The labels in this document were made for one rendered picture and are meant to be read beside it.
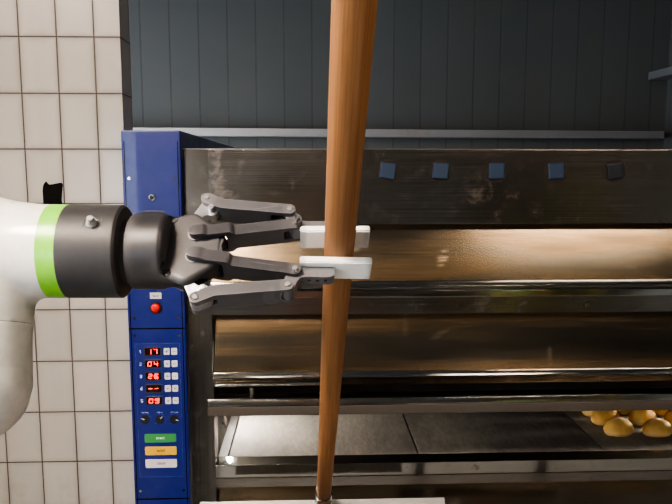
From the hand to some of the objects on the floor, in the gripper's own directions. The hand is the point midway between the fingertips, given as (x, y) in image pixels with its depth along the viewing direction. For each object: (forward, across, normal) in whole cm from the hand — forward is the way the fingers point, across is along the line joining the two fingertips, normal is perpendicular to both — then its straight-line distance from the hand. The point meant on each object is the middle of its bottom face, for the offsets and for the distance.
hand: (336, 251), depth 67 cm
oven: (+53, +4, -292) cm, 297 cm away
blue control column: (-44, +6, -292) cm, 295 cm away
